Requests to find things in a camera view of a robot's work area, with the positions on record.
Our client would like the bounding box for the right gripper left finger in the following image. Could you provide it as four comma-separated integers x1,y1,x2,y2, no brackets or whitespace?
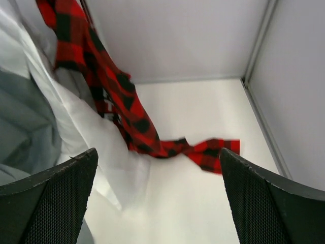
1,148,99,243

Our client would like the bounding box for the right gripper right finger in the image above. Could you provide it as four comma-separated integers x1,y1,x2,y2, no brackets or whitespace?
220,148,324,243

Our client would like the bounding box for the grey shirt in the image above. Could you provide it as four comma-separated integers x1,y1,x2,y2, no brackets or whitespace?
0,68,97,244

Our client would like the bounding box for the white shirt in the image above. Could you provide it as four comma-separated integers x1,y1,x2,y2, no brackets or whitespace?
1,1,150,209

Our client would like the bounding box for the red black plaid shirt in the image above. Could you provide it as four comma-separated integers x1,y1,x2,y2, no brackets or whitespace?
37,0,240,173

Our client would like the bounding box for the right aluminium frame post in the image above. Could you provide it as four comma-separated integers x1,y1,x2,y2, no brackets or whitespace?
241,0,292,179

